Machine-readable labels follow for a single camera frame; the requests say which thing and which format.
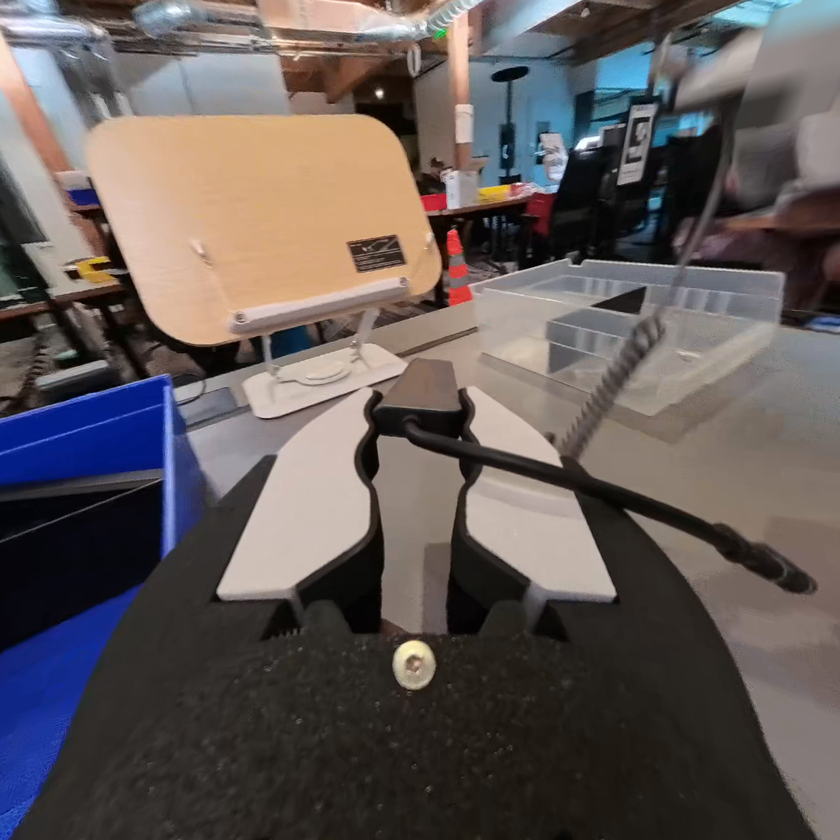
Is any orange traffic cone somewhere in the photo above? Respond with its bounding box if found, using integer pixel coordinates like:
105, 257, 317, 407
446, 226, 475, 308

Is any wooden laptop stand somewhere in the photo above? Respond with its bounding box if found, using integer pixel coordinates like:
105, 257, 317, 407
85, 115, 442, 420

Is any black divider of clear bin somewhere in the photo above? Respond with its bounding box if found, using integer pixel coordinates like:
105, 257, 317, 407
589, 285, 648, 316

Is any black office chair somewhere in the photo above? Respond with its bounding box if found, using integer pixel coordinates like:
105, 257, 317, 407
550, 147, 621, 263

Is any black divider of blue bin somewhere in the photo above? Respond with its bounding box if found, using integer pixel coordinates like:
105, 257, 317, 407
0, 469, 165, 651

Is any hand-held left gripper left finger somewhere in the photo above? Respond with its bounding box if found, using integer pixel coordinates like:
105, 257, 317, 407
217, 387, 385, 614

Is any blue plastic bin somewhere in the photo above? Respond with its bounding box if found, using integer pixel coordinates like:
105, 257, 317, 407
0, 374, 212, 828

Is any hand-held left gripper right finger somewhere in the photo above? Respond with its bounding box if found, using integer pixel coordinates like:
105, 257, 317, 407
449, 387, 618, 618

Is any clear plastic bin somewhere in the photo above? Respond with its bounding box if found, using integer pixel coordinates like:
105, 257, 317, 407
469, 258, 786, 417

